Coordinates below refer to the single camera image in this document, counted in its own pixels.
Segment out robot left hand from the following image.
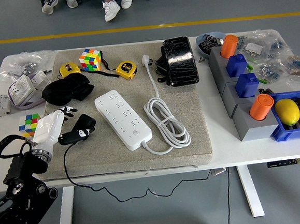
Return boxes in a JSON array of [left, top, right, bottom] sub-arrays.
[[29, 104, 92, 153]]

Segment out black plug adapter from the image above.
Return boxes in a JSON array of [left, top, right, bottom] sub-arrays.
[[68, 112, 97, 136]]

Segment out thin black plug cord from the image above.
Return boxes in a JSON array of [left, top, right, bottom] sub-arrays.
[[63, 130, 215, 206]]

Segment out white power strip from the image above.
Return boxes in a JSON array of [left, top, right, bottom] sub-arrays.
[[93, 87, 154, 154]]

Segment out small colourful puzzle cube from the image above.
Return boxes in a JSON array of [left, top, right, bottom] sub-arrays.
[[17, 113, 43, 140]]

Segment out white socket panel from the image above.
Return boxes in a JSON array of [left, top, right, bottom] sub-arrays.
[[29, 69, 52, 92], [6, 73, 39, 107]]

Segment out small yellow tape measure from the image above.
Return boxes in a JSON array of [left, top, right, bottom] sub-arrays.
[[59, 62, 82, 79]]

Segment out plastic bag of metal screws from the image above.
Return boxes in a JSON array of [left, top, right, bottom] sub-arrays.
[[4, 48, 58, 79]]

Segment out large colourful puzzle cube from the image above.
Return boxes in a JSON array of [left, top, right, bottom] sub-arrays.
[[78, 47, 103, 72]]

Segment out white table leg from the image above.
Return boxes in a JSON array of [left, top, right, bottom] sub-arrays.
[[54, 185, 78, 224], [236, 164, 266, 219]]

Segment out yellow tape measure marked 5m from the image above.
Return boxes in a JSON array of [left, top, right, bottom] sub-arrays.
[[115, 60, 138, 81]]

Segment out white grey sneaker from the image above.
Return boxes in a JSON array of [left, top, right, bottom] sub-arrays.
[[41, 0, 60, 15], [60, 0, 79, 9]]

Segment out grey-brown mat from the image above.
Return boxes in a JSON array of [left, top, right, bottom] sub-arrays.
[[25, 37, 214, 182]]

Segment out glossy black case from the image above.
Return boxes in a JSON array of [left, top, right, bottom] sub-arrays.
[[162, 35, 200, 87]]

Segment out blue bowl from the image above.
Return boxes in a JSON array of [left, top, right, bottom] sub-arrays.
[[195, 31, 229, 61]]

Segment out grey holder block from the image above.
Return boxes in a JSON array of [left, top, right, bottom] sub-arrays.
[[220, 79, 261, 118], [207, 45, 231, 73], [229, 98, 282, 143], [212, 63, 242, 97]]

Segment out black components pile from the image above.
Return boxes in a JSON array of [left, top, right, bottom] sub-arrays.
[[198, 33, 225, 55]]

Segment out blue block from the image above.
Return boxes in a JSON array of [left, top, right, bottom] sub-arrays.
[[234, 72, 261, 99], [224, 53, 249, 79]]

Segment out orange cylinder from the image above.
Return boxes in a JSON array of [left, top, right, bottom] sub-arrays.
[[219, 34, 240, 59], [248, 93, 276, 122]]

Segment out plastic bag with white label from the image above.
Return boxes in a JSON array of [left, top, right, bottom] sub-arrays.
[[236, 28, 289, 64]]

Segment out plastic bag of blue resistors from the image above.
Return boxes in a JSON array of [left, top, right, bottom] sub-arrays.
[[254, 54, 291, 85]]

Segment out blue plastic bin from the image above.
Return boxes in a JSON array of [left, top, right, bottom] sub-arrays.
[[266, 89, 300, 143]]

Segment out yellow lemon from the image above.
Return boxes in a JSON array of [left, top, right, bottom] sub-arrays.
[[273, 98, 300, 127]]

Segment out black table control panel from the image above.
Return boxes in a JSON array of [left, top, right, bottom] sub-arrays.
[[267, 158, 300, 169]]

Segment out plastic bag of brown resistors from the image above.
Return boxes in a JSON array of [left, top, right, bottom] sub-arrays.
[[282, 50, 300, 89]]

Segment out purple ribbon strap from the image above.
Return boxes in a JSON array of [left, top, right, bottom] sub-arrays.
[[9, 94, 46, 111]]

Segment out black lanyard strap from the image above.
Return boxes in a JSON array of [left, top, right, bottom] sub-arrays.
[[82, 50, 121, 81]]

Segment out white power strip cable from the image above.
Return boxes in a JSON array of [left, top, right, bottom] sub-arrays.
[[134, 51, 193, 156]]

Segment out grey metal bracket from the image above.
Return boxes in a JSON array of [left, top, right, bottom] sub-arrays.
[[211, 167, 231, 176]]

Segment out black hanging cable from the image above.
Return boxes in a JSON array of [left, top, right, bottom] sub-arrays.
[[223, 167, 234, 224]]

